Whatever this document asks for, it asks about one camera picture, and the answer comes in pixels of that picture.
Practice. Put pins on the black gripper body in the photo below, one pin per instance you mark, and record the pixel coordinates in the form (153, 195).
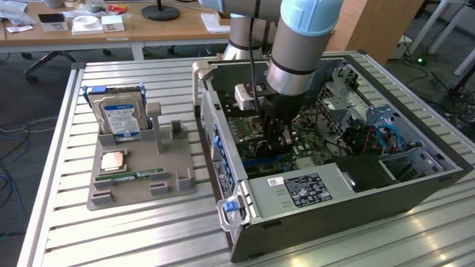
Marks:
(282, 108)

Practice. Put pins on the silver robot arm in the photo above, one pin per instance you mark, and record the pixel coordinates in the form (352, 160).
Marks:
(297, 55)

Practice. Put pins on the CPU socket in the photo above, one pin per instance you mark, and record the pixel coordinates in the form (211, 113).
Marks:
(257, 123)

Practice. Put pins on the green motherboard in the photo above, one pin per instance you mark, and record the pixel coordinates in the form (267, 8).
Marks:
(311, 142)

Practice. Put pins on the blue expansion slot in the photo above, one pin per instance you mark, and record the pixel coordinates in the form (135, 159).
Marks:
(259, 162)

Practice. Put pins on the perforated metal drive cage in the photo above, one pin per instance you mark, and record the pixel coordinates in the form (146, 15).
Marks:
(345, 122)

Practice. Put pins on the grey power supply unit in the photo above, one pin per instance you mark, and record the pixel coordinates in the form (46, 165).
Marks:
(267, 200)

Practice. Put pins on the blue case latch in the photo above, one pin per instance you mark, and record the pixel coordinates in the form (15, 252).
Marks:
(230, 207)

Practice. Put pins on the open dark PC case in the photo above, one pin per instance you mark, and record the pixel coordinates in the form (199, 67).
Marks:
(334, 217)

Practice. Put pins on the white paper stack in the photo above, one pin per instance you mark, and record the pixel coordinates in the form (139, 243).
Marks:
(215, 26)

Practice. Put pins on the grey plastic parts rack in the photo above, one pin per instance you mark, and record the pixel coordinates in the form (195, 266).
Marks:
(149, 165)

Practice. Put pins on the grey metal disk bay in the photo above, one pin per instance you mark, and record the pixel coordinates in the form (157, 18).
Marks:
(412, 164)

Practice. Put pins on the brown cardboard box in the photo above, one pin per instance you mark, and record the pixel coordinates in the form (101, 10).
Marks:
(223, 15)

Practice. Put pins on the wooden cabinet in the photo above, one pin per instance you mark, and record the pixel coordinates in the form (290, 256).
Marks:
(372, 27)

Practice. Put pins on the green RAM stick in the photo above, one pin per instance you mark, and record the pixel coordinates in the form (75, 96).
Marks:
(126, 175)

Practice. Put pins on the hard disk with blue label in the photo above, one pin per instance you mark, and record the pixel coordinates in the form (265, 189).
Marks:
(119, 116)

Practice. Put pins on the wooden desk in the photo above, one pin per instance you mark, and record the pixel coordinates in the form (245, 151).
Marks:
(37, 39)
(167, 30)

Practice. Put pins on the silver CPU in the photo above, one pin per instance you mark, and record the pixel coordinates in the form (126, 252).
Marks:
(113, 160)

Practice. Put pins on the black round lamp base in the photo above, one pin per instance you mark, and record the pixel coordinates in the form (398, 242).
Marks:
(159, 14)

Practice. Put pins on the blue disk caddy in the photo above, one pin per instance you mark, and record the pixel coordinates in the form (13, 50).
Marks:
(98, 90)

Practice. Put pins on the white cube box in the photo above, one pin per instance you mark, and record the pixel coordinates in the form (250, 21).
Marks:
(113, 23)

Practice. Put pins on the red packet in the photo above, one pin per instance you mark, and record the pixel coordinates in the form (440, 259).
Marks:
(117, 9)

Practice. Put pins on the flat white box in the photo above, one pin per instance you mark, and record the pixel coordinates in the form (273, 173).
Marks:
(87, 30)

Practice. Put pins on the dark grey pouch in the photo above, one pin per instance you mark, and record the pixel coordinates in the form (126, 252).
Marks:
(98, 9)

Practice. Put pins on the white tape roll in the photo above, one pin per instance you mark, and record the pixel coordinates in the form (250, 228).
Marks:
(77, 20)

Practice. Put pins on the black chair base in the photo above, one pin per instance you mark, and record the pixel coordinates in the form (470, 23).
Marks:
(49, 59)

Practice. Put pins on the white box with black top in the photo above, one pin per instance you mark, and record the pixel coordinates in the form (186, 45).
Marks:
(54, 25)

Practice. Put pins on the grey cup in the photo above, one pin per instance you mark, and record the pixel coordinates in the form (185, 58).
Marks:
(54, 3)

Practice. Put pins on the white paper slip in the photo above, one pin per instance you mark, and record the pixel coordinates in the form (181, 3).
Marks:
(21, 28)

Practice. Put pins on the clear plastic bag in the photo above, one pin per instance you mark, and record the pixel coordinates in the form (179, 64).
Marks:
(15, 11)

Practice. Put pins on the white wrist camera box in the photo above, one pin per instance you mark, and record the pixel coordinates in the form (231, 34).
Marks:
(245, 97)

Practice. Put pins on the white desk frame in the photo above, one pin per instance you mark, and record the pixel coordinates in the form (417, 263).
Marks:
(448, 27)

